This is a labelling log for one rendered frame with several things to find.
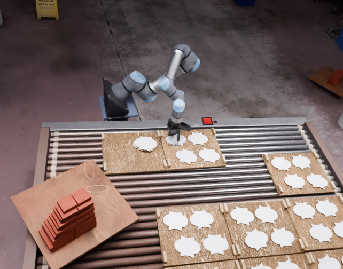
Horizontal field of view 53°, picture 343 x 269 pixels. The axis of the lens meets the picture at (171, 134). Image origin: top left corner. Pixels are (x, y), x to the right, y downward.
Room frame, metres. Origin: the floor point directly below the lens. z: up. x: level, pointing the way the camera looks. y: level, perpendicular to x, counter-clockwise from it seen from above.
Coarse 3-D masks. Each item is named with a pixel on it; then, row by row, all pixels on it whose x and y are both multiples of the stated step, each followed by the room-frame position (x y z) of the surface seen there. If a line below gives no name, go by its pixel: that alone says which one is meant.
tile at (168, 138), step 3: (174, 135) 1.72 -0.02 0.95; (180, 135) 1.73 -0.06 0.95; (168, 138) 1.68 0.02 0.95; (171, 138) 1.68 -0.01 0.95; (180, 138) 1.70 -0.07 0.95; (183, 138) 1.70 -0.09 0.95; (168, 141) 1.65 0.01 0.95; (180, 141) 1.67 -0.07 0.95; (183, 141) 1.67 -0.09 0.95; (171, 144) 1.63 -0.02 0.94; (174, 144) 1.63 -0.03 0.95; (180, 144) 1.64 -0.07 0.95
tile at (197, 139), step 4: (192, 132) 1.78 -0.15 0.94; (188, 136) 1.74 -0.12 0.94; (192, 136) 1.74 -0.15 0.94; (196, 136) 1.75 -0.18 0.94; (200, 136) 1.76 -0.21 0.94; (204, 136) 1.77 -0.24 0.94; (192, 140) 1.70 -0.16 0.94; (196, 140) 1.71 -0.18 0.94; (200, 140) 1.72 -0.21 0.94; (204, 140) 1.72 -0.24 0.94; (196, 144) 1.68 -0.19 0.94; (200, 144) 1.68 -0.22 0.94
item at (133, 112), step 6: (102, 96) 2.07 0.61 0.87; (102, 102) 1.99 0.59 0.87; (126, 102) 2.05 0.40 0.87; (132, 102) 2.06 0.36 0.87; (102, 108) 1.93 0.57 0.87; (132, 108) 1.99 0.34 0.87; (102, 114) 1.88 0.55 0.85; (132, 114) 1.93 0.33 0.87; (108, 120) 1.94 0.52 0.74; (114, 120) 1.91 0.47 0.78; (120, 120) 1.93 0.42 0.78; (126, 120) 1.97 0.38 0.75
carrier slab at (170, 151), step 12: (180, 132) 1.77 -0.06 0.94; (204, 132) 1.81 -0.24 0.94; (168, 144) 1.63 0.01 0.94; (192, 144) 1.67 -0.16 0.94; (204, 144) 1.70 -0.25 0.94; (216, 144) 1.72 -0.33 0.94; (168, 156) 1.52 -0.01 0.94; (168, 168) 1.42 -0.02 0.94; (180, 168) 1.44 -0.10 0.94; (192, 168) 1.46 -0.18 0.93
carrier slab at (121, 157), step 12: (132, 132) 1.68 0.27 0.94; (144, 132) 1.70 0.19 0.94; (156, 132) 1.72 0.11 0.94; (108, 144) 1.52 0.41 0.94; (120, 144) 1.54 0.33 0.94; (132, 144) 1.57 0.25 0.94; (108, 156) 1.42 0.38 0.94; (120, 156) 1.44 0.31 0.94; (132, 156) 1.46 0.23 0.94; (144, 156) 1.48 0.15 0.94; (156, 156) 1.50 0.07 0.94; (108, 168) 1.32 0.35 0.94; (120, 168) 1.34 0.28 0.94; (132, 168) 1.36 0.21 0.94; (144, 168) 1.38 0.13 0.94; (156, 168) 1.40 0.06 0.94
